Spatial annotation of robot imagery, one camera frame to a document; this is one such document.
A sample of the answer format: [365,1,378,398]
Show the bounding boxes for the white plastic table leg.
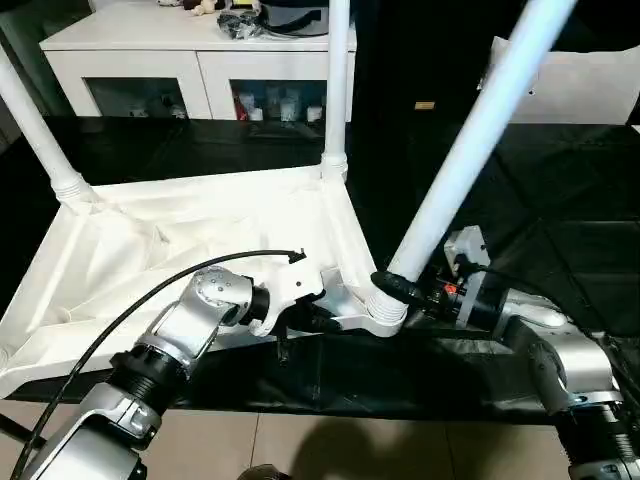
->
[0,45,98,203]
[320,0,354,183]
[385,0,581,291]

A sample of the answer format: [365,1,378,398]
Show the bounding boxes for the white plastic table top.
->
[0,165,411,401]

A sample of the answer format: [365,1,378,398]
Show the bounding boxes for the black cabinet with yellow label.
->
[352,0,503,127]

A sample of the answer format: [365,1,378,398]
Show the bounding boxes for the grey pillow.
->
[480,38,640,127]

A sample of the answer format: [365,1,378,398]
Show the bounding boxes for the white sideboard cabinet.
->
[40,0,357,123]

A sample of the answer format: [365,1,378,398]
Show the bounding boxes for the colourful clutter bundle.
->
[160,0,266,41]

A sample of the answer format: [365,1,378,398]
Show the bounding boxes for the grey curtain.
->
[0,0,96,151]

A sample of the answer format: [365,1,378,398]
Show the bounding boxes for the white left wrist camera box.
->
[248,260,327,337]

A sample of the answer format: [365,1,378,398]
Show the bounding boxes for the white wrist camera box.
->
[444,227,492,273]
[248,260,327,337]

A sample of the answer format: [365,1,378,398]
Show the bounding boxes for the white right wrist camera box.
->
[444,227,492,273]

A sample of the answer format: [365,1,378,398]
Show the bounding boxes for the grey bag with black strap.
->
[260,0,331,37]

